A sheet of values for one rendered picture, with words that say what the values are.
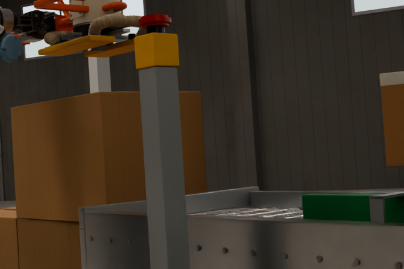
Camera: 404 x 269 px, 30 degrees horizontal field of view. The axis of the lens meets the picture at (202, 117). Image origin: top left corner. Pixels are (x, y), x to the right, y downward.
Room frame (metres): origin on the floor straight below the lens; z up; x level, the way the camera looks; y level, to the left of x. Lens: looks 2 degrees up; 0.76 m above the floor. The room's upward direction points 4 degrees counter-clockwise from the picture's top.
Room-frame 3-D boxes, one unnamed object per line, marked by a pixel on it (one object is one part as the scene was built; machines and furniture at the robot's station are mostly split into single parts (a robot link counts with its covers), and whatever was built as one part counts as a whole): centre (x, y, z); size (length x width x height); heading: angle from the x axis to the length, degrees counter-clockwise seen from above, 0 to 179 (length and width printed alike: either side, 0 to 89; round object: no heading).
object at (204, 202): (2.35, 0.09, 0.58); 0.70 x 0.03 x 0.06; 132
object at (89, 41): (2.55, 0.41, 1.14); 0.34 x 0.10 x 0.05; 41
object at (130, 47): (2.68, 0.27, 1.14); 0.34 x 0.10 x 0.05; 41
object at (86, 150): (2.63, 0.34, 0.74); 0.60 x 0.40 x 0.40; 40
